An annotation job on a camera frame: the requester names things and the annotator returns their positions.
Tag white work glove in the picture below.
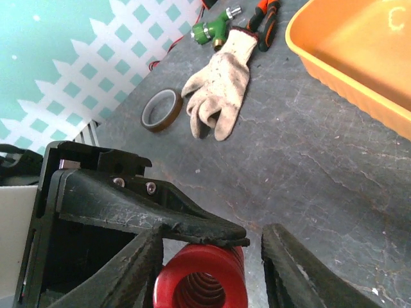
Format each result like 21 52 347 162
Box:
181 26 258 141

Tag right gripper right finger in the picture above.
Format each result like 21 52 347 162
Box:
261 223 378 307

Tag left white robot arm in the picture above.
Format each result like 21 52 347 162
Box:
1 141 250 307

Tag large red spring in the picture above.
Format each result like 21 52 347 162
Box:
153 244 249 308

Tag orange plastic tray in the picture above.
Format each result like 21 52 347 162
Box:
285 0 410 139

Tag green small tool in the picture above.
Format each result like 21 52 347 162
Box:
190 5 242 51

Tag red handled pliers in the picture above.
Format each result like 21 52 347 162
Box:
246 0 281 52

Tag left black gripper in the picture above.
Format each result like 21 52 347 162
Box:
13 142 250 307

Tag grey tape roll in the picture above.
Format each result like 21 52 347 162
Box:
141 89 183 133

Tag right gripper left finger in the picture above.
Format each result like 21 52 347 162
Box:
50 226 164 307

